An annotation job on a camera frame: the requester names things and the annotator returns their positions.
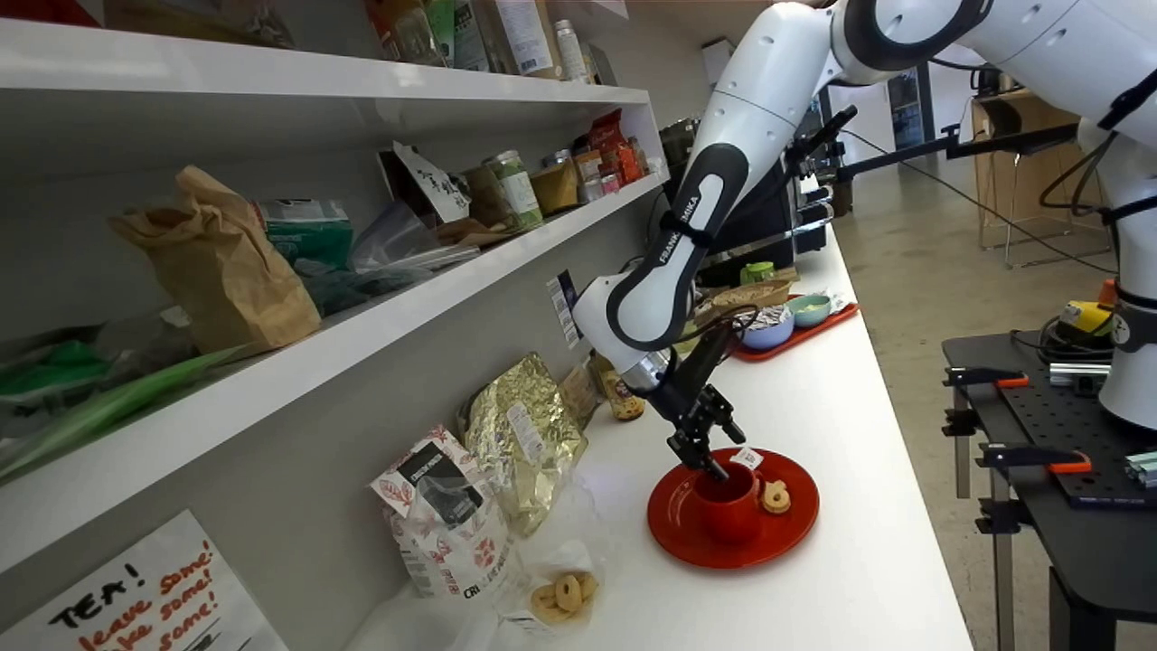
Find green and orange package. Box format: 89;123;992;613
362;0;487;74

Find glass bottle with yellow label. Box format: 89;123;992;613
598;363;653;428

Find glass jar with white label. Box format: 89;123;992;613
462;148;548;235

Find white tall bottle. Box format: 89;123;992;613
487;0;561;81

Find red snack packages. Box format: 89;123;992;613
582;107;653;192

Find glass jar with amber contents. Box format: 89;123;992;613
528;156;585;221

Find cookie in clear plastic bag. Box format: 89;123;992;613
501;546;607;634

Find black workbench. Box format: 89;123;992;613
942;330;1157;651

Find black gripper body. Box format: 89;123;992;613
648;314;751;467

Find white wall shelf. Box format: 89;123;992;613
0;16;672;584

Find small white bottle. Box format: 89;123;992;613
550;16;598;88

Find black clamp with orange handle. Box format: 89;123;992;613
976;441;1095;486
942;364;1039;398

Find light green bowl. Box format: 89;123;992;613
788;291;839;330

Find white handwritten tea sign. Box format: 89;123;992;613
0;509;291;651

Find green packet behind paper bag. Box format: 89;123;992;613
259;197;362;279

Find brown paper bag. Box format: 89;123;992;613
114;163;327;359

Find red round plate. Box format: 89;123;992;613
644;444;826;576

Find round cookie on plate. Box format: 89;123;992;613
756;479;796;521

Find green flat packets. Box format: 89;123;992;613
0;322;260;487

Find blue and white bowl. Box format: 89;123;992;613
738;303;798;356

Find gold foil bag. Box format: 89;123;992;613
462;356;592;544

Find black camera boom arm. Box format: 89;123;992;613
829;106;1088;186

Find small black card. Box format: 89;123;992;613
550;267;585;349

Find black coffee machine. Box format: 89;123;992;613
657;111;839;291

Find yellow and black tool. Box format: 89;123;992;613
1039;297;1120;364

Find white printed coffee bag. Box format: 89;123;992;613
366;428;518;603

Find red serving tray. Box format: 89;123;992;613
726;302;862;364

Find white and black carton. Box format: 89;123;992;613
377;142;475;228

